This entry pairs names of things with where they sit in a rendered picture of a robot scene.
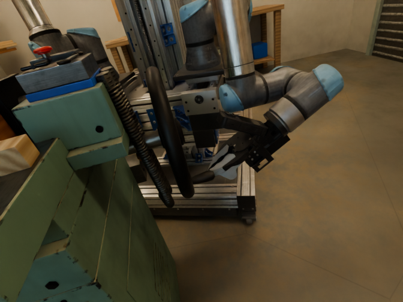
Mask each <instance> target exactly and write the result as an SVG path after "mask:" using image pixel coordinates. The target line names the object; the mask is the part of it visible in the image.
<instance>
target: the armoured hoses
mask: <svg viewBox="0 0 403 302"><path fill-rule="evenodd" d="M95 77H96V78H97V81H98V82H102V83H104V85H105V87H106V89H107V91H108V93H109V95H110V98H111V100H112V102H113V104H114V106H115V109H116V111H117V112H118V115H119V117H120V119H121V121H122V124H123V125H124V128H125V130H126V131H127V133H128V135H129V138H130V140H131V142H132V144H133V146H134V148H135V150H136V151H137V153H138V155H139V157H140V159H141V160H142V162H143V164H144V166H145V168H146V170H147V171H148V174H149V176H150V177H151V179H152V181H153V183H154V184H155V186H156V188H157V190H158V196H159V198H160V199H161V200H162V202H163V203H164V204H165V206H166V207H167V208H172V207H173V206H174V204H175V202H174V199H173V197H172V195H171V193H172V187H171V186H170V183H169V181H168V180H167V177H166V175H165V174H164V171H163V169H162V167H161V165H160V163H159V161H158V159H157V157H156V155H155V153H154V150H153V149H148V147H147V146H146V144H145V141H144V139H143V137H142V134H144V133H145V132H144V131H143V128H142V126H141V124H140V122H139V120H137V117H136V115H135V112H134V110H133V108H132V107H131V104H130V102H129V100H128V98H127V96H126V95H125V92H124V90H123V89H122V86H121V84H120V83H119V79H118V77H117V75H116V73H115V71H114V69H113V67H111V66H109V67H105V68H103V69H101V70H100V73H99V74H97V75H96V76H95Z"/></svg>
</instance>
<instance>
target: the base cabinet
mask: <svg viewBox="0 0 403 302"><path fill-rule="evenodd" d="M35 302H181V299H180V295H179V286H178V278H177V272H176V264H175V261H174V259H173V257H172V255H171V253H170V251H169V249H168V247H167V245H166V243H165V241H164V238H163V236H162V234H161V232H160V230H159V228H158V225H157V223H156V222H155V219H154V217H153V216H152V213H151V211H150V209H149V207H148V205H147V203H146V201H145V198H144V196H143V194H142V192H141V190H140V188H139V186H138V184H137V182H136V180H135V178H134V176H133V173H132V171H131V169H130V167H129V165H128V163H127V161H126V159H125V157H123V158H119V159H116V165H115V172H114V175H113V181H112V188H111V192H110V198H109V205H108V209H107V216H106V222H105V226H104V232H103V239H102V242H101V249H100V255H99V259H98V266H97V272H96V276H95V280H94V281H93V282H91V283H88V284H85V285H82V286H79V287H76V288H73V289H71V290H68V291H65V292H62V293H59V294H56V295H53V296H50V297H47V298H44V299H41V300H38V301H35Z"/></svg>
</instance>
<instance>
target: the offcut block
mask: <svg viewBox="0 0 403 302"><path fill-rule="evenodd" d="M39 154H40V152H39V151H38V149H37V148H36V147H35V146H34V144H33V142H32V141H31V140H30V139H29V137H28V136H27V135H26V134H23V135H20V136H16V137H13V138H9V139H6V140H2V141H0V176H5V175H7V174H11V173H15V172H17V171H20V170H24V169H27V168H31V167H32V165H33V163H34V162H35V160H36V159H37V157H38V155H39Z"/></svg>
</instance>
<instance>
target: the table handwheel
mask: <svg viewBox="0 0 403 302"><path fill-rule="evenodd" d="M146 82H147V86H148V90H149V94H150V98H151V102H152V106H153V109H154V113H155V117H156V120H157V124H158V126H157V130H156V131H152V132H148V133H145V134H142V137H143V139H144V141H145V144H146V146H147V147H148V149H153V148H155V147H159V146H163V148H165V150H166V153H167V156H168V159H169V163H170V166H171V168H172V172H173V174H174V177H175V180H176V183H177V185H178V188H179V190H180V192H181V194H182V196H183V197H185V198H191V197H193V196H194V193H195V190H194V186H193V182H192V179H191V175H190V171H189V168H188V164H187V161H186V158H185V154H184V150H183V148H182V145H184V143H185V138H184V134H183V131H182V127H181V124H180V121H178V120H177V119H174V117H173V113H172V110H171V107H170V103H169V99H168V97H167V93H166V90H165V87H164V83H163V80H162V77H161V74H160V71H159V69H158V68H157V67H153V66H152V67H149V68H148V69H147V70H146ZM134 153H137V151H136V150H135V148H134V146H133V144H132V142H131V140H130V145H129V151H128V155H132V154H134Z"/></svg>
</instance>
